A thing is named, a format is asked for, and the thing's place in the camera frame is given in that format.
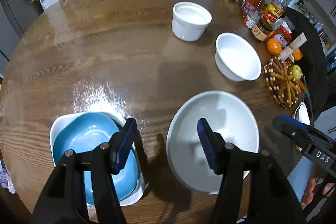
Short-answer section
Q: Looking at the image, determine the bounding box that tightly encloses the large white bowl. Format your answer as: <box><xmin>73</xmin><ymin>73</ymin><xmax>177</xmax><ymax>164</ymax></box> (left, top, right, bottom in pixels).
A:
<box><xmin>166</xmin><ymin>90</ymin><xmax>260</xmax><ymax>194</ymax></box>

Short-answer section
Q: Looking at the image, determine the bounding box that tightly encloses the blue oval dish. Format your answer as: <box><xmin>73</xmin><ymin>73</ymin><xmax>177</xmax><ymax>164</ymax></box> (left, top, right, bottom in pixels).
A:
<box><xmin>52</xmin><ymin>112</ymin><xmax>140</xmax><ymax>205</ymax></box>

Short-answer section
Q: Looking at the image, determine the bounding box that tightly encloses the patterned square plate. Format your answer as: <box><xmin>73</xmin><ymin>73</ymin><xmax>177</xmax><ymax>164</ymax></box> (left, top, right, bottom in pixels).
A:
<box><xmin>49</xmin><ymin>111</ymin><xmax>146</xmax><ymax>207</ymax></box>

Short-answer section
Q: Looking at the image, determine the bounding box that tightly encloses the medium white bowl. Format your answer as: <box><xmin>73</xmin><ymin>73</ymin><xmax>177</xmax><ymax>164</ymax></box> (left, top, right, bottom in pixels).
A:
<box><xmin>215</xmin><ymin>32</ymin><xmax>261</xmax><ymax>82</ymax></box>

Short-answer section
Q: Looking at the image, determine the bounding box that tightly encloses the white ramekin cup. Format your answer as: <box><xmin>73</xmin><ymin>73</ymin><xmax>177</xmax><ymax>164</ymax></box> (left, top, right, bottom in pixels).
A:
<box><xmin>171</xmin><ymin>2</ymin><xmax>213</xmax><ymax>42</ymax></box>

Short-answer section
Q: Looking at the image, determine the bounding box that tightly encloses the right human hand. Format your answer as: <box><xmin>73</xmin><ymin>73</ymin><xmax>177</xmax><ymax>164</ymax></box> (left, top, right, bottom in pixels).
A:
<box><xmin>300</xmin><ymin>173</ymin><xmax>335</xmax><ymax>206</ymax></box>

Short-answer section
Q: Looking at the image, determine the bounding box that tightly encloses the white plate at edge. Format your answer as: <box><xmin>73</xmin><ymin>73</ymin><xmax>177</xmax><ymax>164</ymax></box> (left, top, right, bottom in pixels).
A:
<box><xmin>291</xmin><ymin>102</ymin><xmax>311</xmax><ymax>125</ymax></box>

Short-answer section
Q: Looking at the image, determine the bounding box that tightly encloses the wooden beaded trivet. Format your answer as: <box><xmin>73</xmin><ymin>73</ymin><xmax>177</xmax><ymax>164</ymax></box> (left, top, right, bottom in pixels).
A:
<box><xmin>262</xmin><ymin>57</ymin><xmax>306</xmax><ymax>109</ymax></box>

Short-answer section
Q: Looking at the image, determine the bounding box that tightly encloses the green apple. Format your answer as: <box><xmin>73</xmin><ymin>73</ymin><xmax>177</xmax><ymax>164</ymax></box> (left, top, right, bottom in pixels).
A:
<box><xmin>290</xmin><ymin>65</ymin><xmax>302</xmax><ymax>81</ymax></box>

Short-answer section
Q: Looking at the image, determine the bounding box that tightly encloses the orange fruit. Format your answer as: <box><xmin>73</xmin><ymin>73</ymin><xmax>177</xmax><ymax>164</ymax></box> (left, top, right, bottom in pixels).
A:
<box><xmin>292</xmin><ymin>48</ymin><xmax>303</xmax><ymax>61</ymax></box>
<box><xmin>266</xmin><ymin>38</ymin><xmax>282</xmax><ymax>56</ymax></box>

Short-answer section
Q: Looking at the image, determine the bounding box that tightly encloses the cream tube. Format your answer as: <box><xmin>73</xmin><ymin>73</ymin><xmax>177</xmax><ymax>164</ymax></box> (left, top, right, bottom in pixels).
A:
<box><xmin>278</xmin><ymin>32</ymin><xmax>307</xmax><ymax>61</ymax></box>

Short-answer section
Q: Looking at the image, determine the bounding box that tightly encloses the red lid sauce jar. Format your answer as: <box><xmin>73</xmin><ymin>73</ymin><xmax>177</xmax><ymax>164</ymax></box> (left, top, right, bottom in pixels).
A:
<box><xmin>270</xmin><ymin>26</ymin><xmax>292</xmax><ymax>49</ymax></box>

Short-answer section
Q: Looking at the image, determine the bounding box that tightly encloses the brown paste jar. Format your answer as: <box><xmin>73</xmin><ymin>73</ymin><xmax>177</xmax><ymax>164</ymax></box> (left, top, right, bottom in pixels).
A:
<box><xmin>251</xmin><ymin>18</ymin><xmax>273</xmax><ymax>42</ymax></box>

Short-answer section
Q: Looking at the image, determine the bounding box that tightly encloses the yellow cap vinegar bottle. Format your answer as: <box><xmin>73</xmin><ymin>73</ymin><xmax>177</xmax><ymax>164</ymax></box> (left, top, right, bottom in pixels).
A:
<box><xmin>261</xmin><ymin>0</ymin><xmax>288</xmax><ymax>26</ymax></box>

